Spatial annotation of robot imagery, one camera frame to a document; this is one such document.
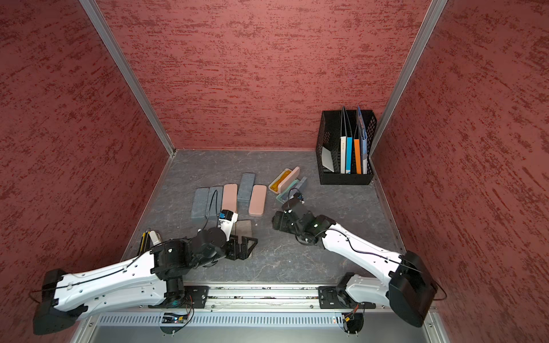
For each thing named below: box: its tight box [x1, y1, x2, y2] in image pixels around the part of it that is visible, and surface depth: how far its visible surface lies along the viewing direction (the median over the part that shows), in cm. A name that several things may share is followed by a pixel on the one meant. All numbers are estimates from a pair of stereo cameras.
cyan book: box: [345, 137, 353, 175], surface depth 94 cm
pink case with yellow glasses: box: [268, 166, 301, 195], surface depth 105 cm
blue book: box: [357, 106, 369, 175], surface depth 93 cm
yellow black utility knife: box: [138, 230, 151, 256], surface depth 87 cm
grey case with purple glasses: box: [275, 176, 308, 204], surface depth 102 cm
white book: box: [340, 132, 347, 172], surface depth 92 cm
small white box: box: [149, 230, 161, 246], surface depth 87 cm
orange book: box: [353, 139, 362, 175], surface depth 94 cm
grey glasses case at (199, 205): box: [190, 187, 210, 223], surface depth 97 cm
